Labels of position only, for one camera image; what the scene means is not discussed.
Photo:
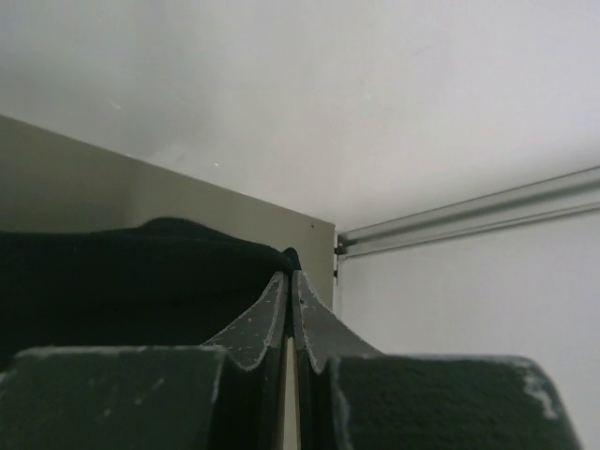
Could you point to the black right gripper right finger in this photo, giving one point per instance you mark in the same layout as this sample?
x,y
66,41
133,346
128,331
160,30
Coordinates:
x,y
352,396

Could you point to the black t shirt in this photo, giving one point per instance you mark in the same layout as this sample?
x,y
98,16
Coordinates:
x,y
169,281

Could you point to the right aluminium frame post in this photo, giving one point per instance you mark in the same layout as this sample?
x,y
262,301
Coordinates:
x,y
565,196

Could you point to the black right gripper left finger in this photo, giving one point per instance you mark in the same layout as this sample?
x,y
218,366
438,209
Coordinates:
x,y
223,394

